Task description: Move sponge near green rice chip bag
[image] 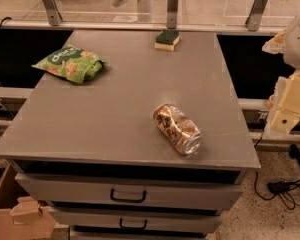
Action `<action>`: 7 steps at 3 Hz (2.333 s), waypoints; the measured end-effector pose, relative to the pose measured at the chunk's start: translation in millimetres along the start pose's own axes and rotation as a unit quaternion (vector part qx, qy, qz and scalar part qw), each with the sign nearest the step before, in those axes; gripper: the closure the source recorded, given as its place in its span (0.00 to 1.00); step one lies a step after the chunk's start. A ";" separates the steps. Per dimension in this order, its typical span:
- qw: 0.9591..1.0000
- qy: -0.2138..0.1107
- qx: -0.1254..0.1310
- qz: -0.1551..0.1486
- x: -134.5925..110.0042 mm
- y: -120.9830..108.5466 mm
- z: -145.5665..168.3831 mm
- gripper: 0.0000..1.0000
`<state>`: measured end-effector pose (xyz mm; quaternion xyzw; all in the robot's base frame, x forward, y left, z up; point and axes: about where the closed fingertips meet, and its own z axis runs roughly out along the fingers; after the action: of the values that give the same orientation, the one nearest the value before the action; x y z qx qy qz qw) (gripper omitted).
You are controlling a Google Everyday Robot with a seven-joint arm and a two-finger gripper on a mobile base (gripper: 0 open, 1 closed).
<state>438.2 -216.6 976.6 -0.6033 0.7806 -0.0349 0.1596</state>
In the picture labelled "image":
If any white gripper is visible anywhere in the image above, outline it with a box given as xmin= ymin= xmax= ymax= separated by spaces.
xmin=262 ymin=29 xmax=300 ymax=134

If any green and yellow sponge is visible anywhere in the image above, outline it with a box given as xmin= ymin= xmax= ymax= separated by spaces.
xmin=155 ymin=29 xmax=180 ymax=51

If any green rice chip bag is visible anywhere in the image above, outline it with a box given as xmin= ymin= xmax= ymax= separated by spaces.
xmin=33 ymin=45 xmax=105 ymax=84

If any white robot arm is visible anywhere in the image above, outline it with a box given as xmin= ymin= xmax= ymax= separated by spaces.
xmin=262 ymin=12 xmax=300 ymax=134

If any crushed gold soda can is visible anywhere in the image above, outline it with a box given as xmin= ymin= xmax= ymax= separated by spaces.
xmin=153 ymin=104 xmax=202 ymax=155

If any grey drawer cabinet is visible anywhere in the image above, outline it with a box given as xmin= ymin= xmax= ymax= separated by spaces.
xmin=0 ymin=30 xmax=260 ymax=240

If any brown cardboard box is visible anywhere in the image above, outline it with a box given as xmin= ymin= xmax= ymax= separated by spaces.
xmin=0 ymin=166 xmax=56 ymax=240

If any right metal bracket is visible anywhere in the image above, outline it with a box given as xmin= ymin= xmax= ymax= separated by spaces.
xmin=245 ymin=0 xmax=268 ymax=31

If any metal bracket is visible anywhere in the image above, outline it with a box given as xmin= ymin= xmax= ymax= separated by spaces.
xmin=166 ymin=0 xmax=179 ymax=29
xmin=245 ymin=0 xmax=268 ymax=31
xmin=42 ymin=0 xmax=62 ymax=26

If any middle metal bracket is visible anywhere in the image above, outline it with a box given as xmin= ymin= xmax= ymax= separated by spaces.
xmin=166 ymin=0 xmax=179 ymax=29

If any top drawer black handle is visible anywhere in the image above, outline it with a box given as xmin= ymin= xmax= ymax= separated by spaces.
xmin=110 ymin=189 xmax=147 ymax=203

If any drawer black handle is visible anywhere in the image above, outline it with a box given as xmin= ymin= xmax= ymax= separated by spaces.
xmin=110 ymin=189 xmax=147 ymax=203
xmin=119 ymin=218 xmax=148 ymax=230

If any left metal bracket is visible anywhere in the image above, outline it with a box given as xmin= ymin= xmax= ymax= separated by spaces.
xmin=42 ymin=0 xmax=62 ymax=26

